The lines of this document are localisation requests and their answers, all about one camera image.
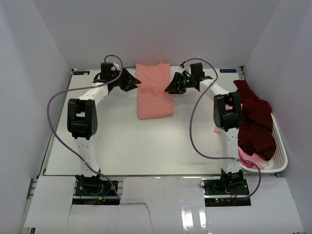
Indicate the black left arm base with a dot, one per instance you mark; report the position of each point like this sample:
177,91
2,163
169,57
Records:
95,191

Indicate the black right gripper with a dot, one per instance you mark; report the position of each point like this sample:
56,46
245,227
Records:
175,87

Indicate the blue right table label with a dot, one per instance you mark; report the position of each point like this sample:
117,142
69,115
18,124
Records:
228,70

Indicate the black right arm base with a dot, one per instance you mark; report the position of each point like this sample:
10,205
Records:
230,190

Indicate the white perforated laundry basket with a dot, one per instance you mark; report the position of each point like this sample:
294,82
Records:
279,160

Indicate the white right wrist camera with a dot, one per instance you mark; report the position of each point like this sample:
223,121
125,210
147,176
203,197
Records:
184,68

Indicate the dark red t shirt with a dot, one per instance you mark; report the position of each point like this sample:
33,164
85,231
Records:
259,111

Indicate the light pink t shirt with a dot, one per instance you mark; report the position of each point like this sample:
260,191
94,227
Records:
248,147

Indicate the salmon pink t shirt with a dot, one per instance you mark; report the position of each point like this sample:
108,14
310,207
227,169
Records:
152,100

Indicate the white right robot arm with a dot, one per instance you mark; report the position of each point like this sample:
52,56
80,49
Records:
227,115

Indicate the white paper sheets front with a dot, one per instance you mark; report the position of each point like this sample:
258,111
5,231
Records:
161,205

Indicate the blue left table label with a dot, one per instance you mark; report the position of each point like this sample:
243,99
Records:
79,73

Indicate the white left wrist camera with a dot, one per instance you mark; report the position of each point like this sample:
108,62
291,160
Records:
117,67

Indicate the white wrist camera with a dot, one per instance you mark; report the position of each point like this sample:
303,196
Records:
117,67
184,68

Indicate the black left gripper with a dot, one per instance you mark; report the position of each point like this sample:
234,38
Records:
129,81

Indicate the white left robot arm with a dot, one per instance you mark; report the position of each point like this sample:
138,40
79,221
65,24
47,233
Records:
82,120

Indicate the blue table label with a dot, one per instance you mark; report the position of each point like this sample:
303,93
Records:
228,70
79,73

